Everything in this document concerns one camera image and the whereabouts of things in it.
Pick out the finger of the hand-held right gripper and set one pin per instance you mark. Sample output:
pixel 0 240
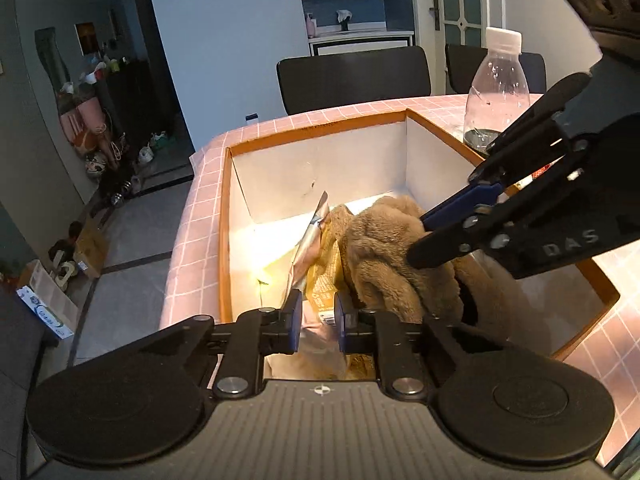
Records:
pixel 460 206
pixel 440 247

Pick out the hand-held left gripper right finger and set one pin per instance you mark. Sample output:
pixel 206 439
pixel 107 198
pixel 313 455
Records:
pixel 344 322

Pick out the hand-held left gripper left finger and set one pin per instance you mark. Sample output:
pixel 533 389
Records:
pixel 295 321

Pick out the brown plush cloth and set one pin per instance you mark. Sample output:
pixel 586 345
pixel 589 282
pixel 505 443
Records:
pixel 395 255

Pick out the gold snack packet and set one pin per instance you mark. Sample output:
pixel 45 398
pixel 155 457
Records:
pixel 320 280

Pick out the orange cardboard box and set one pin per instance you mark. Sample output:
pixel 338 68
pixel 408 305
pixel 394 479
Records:
pixel 320 170

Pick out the clear water bottle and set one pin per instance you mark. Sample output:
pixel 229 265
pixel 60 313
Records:
pixel 495 90

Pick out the black chair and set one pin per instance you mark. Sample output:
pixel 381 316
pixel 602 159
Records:
pixel 456 67
pixel 350 82

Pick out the white vanity cabinet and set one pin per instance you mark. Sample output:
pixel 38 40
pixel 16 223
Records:
pixel 360 41

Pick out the white glazed door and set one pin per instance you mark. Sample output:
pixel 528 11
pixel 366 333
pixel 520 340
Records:
pixel 462 0

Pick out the brown cardboard box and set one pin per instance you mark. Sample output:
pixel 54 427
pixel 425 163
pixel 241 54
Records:
pixel 92 250

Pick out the black faucet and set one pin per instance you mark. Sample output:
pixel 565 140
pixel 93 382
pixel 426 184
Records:
pixel 344 19

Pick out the pink bottle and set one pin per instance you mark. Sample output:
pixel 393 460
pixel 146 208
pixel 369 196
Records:
pixel 311 26

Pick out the white and blue box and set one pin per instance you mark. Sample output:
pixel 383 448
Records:
pixel 45 311

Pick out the black cabinet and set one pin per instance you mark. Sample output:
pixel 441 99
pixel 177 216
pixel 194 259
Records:
pixel 135 110

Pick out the pink bag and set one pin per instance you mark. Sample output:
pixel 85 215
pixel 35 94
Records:
pixel 82 121

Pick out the dark orange wall picture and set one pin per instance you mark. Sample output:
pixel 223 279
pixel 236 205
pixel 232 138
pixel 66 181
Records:
pixel 86 38

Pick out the dark wall hanging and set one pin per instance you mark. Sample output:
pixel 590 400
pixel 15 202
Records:
pixel 51 57

